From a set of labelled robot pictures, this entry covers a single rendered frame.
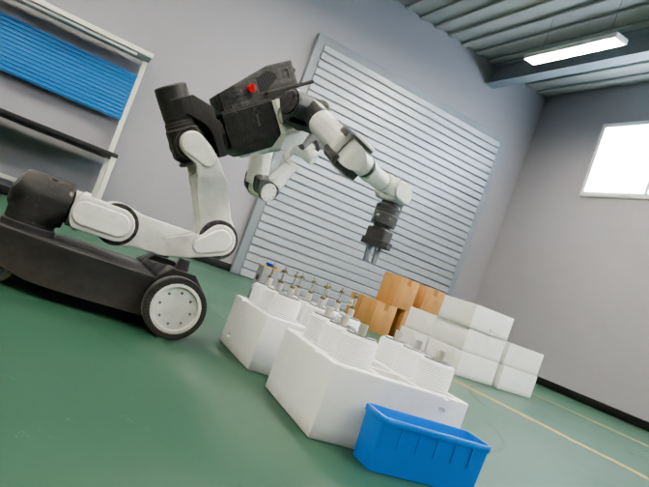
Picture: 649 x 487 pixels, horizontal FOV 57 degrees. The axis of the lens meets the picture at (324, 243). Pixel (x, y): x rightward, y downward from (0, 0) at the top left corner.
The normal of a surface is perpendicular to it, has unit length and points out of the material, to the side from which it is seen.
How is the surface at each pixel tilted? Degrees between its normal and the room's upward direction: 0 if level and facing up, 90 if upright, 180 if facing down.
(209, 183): 113
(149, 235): 90
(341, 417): 90
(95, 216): 90
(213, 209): 90
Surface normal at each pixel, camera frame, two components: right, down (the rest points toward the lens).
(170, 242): 0.00, 0.18
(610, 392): -0.84, -0.33
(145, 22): 0.42, 0.11
